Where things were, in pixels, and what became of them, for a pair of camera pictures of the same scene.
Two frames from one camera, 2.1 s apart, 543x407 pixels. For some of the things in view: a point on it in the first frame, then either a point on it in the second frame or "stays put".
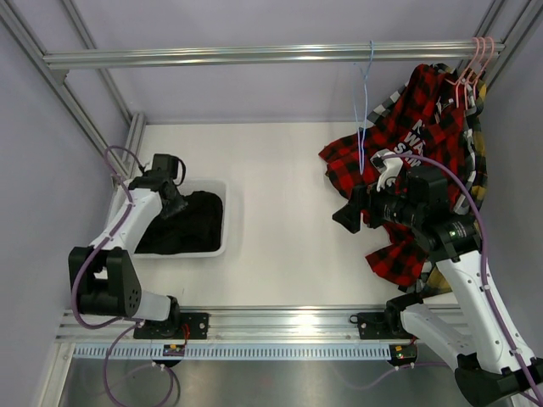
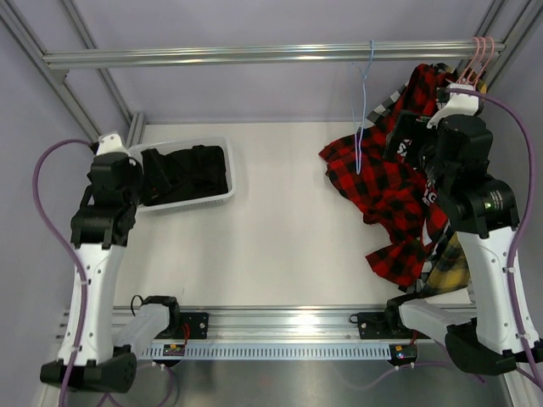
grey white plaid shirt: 375,116 stays put
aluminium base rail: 240,325 stays put
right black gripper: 362,197 -> 409,126
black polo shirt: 196,228 -> 195,171
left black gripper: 179,205 -> 154,184
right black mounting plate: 373,326 stays put
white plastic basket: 217,187 -> 186,144
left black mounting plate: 187,326 stays put
